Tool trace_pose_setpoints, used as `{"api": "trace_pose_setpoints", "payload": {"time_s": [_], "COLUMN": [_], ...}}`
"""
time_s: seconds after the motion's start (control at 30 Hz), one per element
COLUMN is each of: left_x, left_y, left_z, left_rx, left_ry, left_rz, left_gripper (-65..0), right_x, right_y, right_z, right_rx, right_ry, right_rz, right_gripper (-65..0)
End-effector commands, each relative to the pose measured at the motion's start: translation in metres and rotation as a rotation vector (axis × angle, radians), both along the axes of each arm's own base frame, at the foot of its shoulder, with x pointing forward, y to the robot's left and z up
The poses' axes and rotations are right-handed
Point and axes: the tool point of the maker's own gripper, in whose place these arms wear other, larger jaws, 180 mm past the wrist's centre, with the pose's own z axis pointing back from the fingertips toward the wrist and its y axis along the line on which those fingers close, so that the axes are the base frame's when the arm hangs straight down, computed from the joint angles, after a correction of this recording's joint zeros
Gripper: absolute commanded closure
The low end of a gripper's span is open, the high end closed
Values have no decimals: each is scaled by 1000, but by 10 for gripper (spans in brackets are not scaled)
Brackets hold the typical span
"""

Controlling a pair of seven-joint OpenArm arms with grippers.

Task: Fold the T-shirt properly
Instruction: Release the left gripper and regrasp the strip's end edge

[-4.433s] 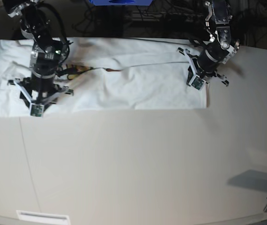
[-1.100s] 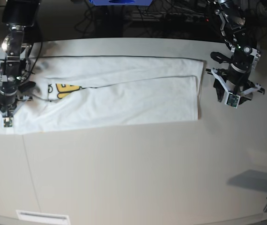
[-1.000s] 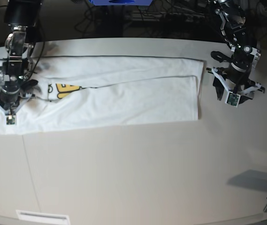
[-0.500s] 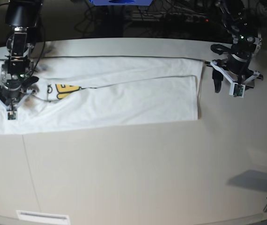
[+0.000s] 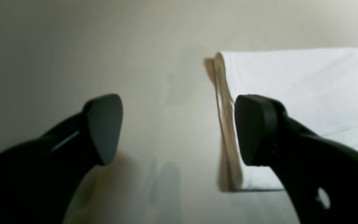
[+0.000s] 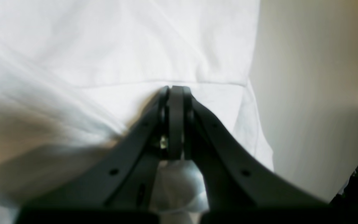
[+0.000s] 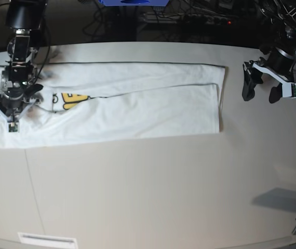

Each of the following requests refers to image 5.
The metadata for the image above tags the white printed T-shirt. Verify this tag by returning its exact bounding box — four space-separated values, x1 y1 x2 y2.
204 48 358 191

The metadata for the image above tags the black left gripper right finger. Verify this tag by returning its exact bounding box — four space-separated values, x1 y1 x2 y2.
235 95 358 224

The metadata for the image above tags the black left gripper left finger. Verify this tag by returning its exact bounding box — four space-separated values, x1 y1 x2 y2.
0 94 123 224

